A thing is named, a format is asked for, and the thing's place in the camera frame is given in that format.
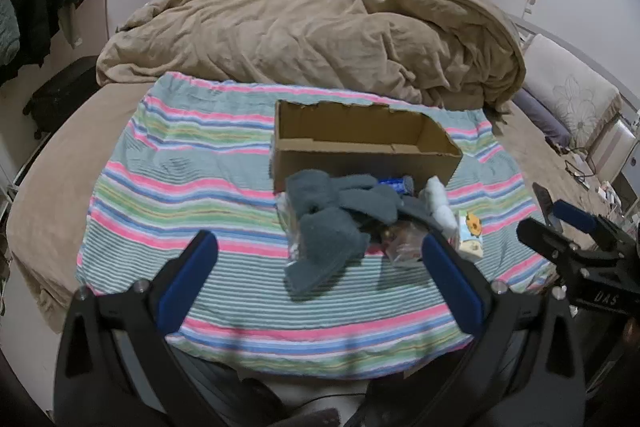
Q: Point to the dark grey cloth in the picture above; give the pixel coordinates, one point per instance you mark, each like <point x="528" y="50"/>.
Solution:
<point x="417" y="212"/>

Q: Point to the grey sock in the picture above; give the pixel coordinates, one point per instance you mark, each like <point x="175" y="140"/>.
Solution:
<point x="320" y="242"/>
<point x="370" y="202"/>

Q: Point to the striped blanket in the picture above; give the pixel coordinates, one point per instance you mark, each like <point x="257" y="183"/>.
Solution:
<point x="200" y="187"/>

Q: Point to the blue tissue packet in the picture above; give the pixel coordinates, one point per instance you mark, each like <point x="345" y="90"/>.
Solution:
<point x="396" y="185"/>

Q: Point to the tan duvet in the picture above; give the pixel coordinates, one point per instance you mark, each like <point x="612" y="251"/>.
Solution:
<point x="310" y="37"/>

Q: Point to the white cabinet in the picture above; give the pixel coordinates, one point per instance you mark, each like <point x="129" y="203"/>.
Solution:
<point x="617" y="152"/>

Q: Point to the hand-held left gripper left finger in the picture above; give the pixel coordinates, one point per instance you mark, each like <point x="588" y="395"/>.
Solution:
<point x="187" y="287"/>

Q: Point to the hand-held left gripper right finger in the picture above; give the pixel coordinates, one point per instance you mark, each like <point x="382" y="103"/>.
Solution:
<point x="450" y="287"/>

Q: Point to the white floral pillow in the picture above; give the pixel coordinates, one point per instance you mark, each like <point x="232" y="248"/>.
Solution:
<point x="570" y="92"/>

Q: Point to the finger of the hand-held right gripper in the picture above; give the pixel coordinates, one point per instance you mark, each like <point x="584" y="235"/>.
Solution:
<point x="575" y="217"/>
<point x="542" y="242"/>

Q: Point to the cardboard box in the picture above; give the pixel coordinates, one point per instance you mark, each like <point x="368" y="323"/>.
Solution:
<point x="320" y="157"/>

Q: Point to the white sock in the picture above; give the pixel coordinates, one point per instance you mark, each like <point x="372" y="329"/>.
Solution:
<point x="440" y="207"/>

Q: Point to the grey pillow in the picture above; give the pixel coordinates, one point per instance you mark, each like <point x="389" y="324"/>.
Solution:
<point x="542" y="119"/>

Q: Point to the black suitcase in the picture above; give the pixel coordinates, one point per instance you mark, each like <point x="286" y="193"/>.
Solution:
<point x="62" y="97"/>

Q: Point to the bed with tan sheet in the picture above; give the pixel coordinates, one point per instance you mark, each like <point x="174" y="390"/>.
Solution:
<point x="50" y="187"/>

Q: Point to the brown snack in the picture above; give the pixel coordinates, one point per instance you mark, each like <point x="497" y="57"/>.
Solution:
<point x="402" y="244"/>

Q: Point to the small white green carton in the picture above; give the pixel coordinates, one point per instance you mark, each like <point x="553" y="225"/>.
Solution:
<point x="471" y="237"/>

